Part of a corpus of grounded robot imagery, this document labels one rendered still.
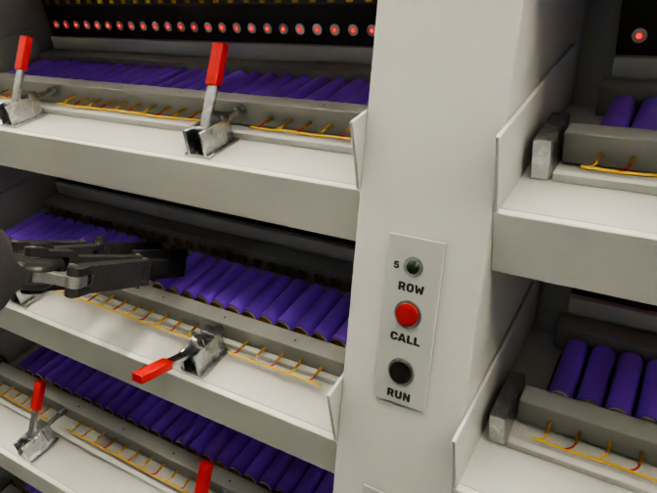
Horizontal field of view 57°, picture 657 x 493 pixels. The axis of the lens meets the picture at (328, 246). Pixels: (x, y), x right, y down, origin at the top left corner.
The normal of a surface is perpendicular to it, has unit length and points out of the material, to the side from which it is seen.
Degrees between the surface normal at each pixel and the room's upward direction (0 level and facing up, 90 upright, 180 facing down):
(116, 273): 91
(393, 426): 90
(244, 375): 22
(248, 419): 112
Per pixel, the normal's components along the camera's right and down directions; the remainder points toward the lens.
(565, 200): -0.12, -0.83
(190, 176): -0.51, 0.51
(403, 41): -0.52, 0.17
